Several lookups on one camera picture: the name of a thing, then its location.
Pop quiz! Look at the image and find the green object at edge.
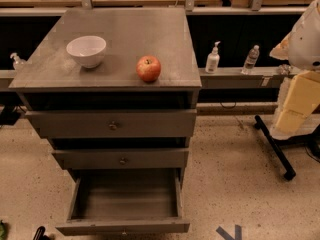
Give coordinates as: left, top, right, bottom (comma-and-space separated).
0, 220, 6, 240

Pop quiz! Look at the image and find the red apple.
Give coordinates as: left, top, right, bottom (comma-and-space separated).
136, 55, 161, 82

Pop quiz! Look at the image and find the grey drawer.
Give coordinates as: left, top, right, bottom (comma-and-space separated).
26, 109, 196, 139
56, 168, 190, 236
53, 148, 189, 170

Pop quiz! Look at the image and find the black stand base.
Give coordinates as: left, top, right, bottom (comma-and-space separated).
254, 115, 320, 181

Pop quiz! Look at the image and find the clear plastic water bottle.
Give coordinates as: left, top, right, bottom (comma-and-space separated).
241, 45, 260, 75

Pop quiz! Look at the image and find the grey top drawer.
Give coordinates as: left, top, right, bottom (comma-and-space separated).
26, 109, 196, 139

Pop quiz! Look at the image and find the white pump lotion bottle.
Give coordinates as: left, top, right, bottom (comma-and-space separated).
205, 41, 220, 73

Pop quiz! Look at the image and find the grey drawer cabinet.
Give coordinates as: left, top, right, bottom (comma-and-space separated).
8, 6, 203, 185

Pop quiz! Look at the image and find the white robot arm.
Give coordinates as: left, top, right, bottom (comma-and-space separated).
270, 0, 320, 140

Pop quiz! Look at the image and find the white ceramic bowl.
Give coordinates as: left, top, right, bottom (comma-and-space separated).
66, 36, 107, 68

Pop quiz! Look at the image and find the grey middle drawer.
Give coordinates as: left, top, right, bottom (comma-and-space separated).
53, 148, 189, 170

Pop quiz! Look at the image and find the grey bottom drawer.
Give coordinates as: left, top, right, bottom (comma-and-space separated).
56, 168, 190, 236

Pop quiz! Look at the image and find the crumpled clear plastic wrap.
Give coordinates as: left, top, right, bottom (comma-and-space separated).
278, 64, 292, 75

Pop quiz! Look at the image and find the black object bottom left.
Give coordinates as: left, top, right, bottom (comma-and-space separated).
33, 226, 53, 240

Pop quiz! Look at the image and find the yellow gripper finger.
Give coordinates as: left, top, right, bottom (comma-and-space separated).
273, 110, 306, 134
284, 71, 320, 117

